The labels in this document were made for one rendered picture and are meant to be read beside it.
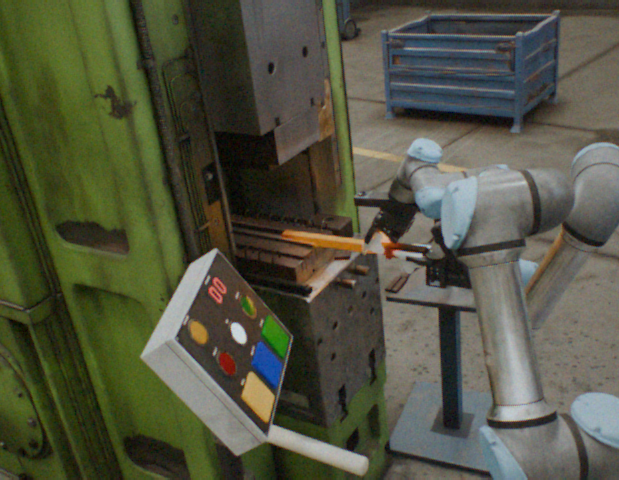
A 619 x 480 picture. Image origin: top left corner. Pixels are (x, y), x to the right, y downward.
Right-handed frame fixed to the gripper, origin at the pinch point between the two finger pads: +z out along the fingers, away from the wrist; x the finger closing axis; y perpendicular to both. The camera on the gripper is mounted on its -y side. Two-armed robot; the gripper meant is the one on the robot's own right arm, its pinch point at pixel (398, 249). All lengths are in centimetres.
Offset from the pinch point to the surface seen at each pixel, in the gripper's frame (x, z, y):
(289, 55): -1, 24, -50
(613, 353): 114, -34, 103
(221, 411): -71, 3, -2
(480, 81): 367, 113, 66
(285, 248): -5.3, 32.2, 2.3
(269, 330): -44.9, 9.4, -1.7
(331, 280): -4.5, 19.0, 10.5
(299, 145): -2.4, 24.4, -27.4
